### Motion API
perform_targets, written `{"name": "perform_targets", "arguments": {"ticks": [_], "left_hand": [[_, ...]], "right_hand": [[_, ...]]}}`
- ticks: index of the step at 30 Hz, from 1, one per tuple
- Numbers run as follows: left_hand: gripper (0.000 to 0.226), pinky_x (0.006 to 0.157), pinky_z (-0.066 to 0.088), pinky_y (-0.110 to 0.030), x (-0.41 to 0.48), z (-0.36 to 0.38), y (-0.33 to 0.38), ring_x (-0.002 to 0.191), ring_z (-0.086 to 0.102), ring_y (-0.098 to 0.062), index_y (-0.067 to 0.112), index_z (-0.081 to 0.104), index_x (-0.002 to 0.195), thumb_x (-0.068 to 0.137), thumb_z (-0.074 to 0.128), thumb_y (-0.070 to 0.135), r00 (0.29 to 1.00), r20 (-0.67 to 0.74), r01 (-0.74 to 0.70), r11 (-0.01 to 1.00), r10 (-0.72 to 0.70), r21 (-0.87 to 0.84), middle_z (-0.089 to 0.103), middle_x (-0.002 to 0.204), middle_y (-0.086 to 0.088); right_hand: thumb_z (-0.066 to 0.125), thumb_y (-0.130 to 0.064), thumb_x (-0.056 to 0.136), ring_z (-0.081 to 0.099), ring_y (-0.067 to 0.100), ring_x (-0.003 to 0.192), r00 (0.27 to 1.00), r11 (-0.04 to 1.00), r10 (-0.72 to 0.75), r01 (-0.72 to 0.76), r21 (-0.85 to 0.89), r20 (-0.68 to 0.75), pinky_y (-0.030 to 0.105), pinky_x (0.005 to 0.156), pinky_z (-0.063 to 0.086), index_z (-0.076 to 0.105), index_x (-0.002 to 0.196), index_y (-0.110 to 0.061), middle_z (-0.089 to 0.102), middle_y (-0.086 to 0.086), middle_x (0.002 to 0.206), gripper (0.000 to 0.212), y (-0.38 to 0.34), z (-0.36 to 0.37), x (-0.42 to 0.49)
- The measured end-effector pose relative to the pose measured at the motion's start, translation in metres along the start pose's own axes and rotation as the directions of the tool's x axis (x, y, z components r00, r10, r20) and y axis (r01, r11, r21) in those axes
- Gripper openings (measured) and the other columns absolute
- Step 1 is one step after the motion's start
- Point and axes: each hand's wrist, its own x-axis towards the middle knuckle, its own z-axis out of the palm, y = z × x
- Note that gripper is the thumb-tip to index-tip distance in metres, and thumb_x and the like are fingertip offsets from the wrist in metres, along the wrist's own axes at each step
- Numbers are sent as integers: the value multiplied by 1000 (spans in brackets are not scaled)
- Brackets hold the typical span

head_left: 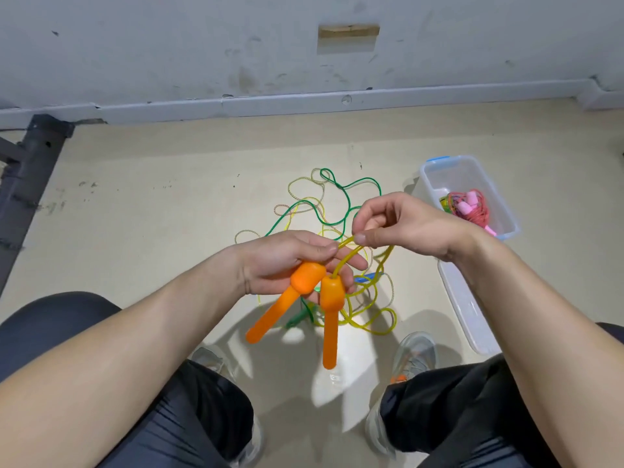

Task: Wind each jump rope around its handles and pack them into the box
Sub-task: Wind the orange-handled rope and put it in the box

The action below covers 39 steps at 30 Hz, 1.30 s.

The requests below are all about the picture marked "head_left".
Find person's right hand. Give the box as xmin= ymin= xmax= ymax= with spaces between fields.
xmin=351 ymin=192 xmax=486 ymax=266

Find person's left hand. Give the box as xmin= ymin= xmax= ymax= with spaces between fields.
xmin=234 ymin=229 xmax=372 ymax=298

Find pink skipping rope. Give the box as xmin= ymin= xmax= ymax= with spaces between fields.
xmin=441 ymin=188 xmax=499 ymax=239

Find orange handled yellow skipping rope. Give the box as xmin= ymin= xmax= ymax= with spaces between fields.
xmin=244 ymin=233 xmax=399 ymax=372

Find clear storage box blue latches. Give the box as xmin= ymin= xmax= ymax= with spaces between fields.
xmin=414 ymin=155 xmax=522 ymax=242

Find pile of colourful jump ropes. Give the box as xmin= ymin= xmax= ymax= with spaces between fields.
xmin=234 ymin=167 xmax=401 ymax=332

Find person's right forearm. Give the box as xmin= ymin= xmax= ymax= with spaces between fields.
xmin=456 ymin=229 xmax=624 ymax=468

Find person's left forearm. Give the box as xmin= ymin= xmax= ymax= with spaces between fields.
xmin=0 ymin=246 xmax=250 ymax=468

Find clear plastic box lid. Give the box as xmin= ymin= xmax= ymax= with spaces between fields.
xmin=439 ymin=256 xmax=504 ymax=358

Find grey left shoe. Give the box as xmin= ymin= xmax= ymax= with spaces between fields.
xmin=190 ymin=344 xmax=267 ymax=467

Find grey shoe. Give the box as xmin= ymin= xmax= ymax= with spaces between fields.
xmin=190 ymin=344 xmax=267 ymax=467
xmin=365 ymin=331 xmax=439 ymax=456

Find grey right shoe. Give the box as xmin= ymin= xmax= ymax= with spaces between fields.
xmin=365 ymin=331 xmax=439 ymax=456

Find black shorts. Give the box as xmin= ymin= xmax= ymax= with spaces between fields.
xmin=0 ymin=292 xmax=624 ymax=468

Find small wooden wall block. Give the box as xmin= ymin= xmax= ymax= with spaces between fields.
xmin=318 ymin=24 xmax=382 ymax=41

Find black metal rack frame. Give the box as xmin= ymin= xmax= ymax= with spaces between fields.
xmin=0 ymin=114 xmax=75 ymax=296

